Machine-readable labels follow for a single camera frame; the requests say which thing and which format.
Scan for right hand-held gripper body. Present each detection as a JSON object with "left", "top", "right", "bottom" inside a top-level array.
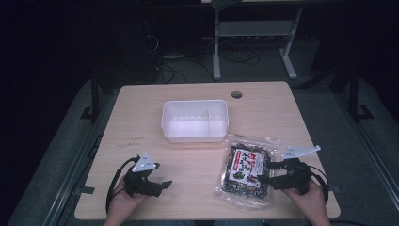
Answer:
[{"left": 270, "top": 144, "right": 313, "bottom": 196}]

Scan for clear seaweed snack packet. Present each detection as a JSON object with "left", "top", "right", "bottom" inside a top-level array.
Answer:
[{"left": 214, "top": 134, "right": 282, "bottom": 210}]

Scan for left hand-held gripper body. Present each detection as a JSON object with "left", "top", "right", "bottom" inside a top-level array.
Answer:
[{"left": 123, "top": 152, "right": 164, "bottom": 199}]

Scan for grey table edge clip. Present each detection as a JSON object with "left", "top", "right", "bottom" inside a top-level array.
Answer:
[{"left": 75, "top": 186, "right": 96, "bottom": 195}]

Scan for person's left hand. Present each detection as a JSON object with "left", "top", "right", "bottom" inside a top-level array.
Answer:
[{"left": 104, "top": 178, "right": 149, "bottom": 222}]

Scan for person's right hand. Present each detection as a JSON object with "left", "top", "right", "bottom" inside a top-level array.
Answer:
[{"left": 281, "top": 180, "right": 330, "bottom": 222}]

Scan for black cables on floor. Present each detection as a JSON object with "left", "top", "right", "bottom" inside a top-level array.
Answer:
[{"left": 155, "top": 46, "right": 262, "bottom": 84}]

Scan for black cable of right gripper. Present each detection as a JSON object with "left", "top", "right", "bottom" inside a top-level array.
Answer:
[{"left": 309, "top": 165, "right": 330, "bottom": 205}]

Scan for white plastic container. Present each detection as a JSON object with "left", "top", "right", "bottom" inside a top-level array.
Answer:
[{"left": 161, "top": 99, "right": 230, "bottom": 144}]

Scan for black metal stand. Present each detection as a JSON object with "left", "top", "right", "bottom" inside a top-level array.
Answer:
[
  {"left": 79, "top": 77, "right": 102, "bottom": 122},
  {"left": 347, "top": 64, "right": 375, "bottom": 122}
]

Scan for white metal desk frame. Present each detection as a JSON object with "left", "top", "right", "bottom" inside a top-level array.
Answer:
[{"left": 210, "top": 0, "right": 304, "bottom": 82}]

